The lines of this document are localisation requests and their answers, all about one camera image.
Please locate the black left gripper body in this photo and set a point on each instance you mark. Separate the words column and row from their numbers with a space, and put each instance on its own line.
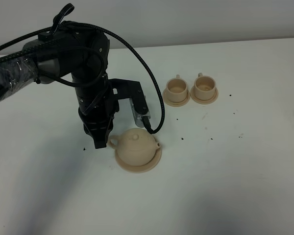
column 95, row 113

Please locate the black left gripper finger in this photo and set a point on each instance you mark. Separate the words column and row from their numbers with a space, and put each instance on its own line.
column 99, row 131

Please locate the beige clay teapot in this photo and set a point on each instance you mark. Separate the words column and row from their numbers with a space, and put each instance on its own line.
column 135, row 147

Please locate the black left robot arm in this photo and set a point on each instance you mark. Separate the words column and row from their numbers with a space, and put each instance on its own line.
column 73, row 54

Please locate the beige teapot saucer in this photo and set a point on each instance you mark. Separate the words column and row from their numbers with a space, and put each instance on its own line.
column 143, row 168

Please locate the left beige cup saucer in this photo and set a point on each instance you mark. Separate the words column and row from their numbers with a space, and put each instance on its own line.
column 175, row 104

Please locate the beige cup saucer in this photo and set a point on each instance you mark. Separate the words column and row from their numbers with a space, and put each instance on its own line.
column 175, row 104
column 204, row 102

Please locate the left beige teacup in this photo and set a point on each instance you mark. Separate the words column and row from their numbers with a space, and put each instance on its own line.
column 176, row 89

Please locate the beige teacup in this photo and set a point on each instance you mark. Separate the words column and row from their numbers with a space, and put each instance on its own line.
column 176, row 89
column 204, row 87

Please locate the right beige cup saucer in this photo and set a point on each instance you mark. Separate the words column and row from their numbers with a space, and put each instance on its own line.
column 204, row 102

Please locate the right beige teacup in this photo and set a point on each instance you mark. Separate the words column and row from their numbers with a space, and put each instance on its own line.
column 204, row 87

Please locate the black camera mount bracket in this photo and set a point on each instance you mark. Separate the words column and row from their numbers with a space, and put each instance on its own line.
column 127, row 89

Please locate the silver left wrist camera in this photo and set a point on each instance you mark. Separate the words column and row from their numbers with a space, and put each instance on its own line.
column 138, row 118

